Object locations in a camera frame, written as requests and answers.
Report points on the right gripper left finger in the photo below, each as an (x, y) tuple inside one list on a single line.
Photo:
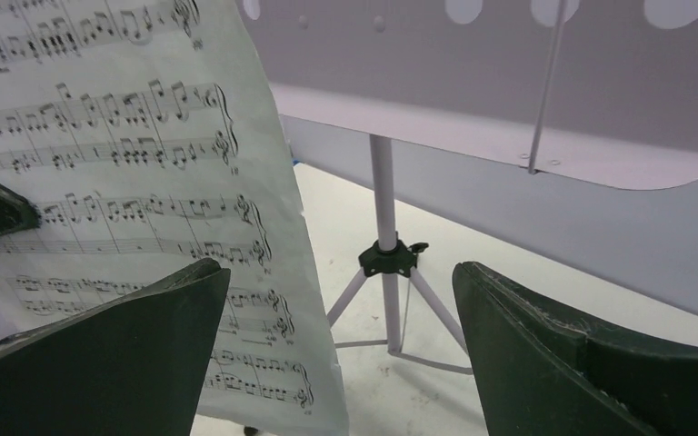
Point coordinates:
[(131, 366)]

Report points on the lilac perforated music stand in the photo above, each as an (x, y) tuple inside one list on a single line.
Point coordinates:
[(567, 129)]

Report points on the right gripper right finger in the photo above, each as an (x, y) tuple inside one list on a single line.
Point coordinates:
[(542, 367)]

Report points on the sheet music page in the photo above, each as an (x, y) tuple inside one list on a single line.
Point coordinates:
[(146, 135)]

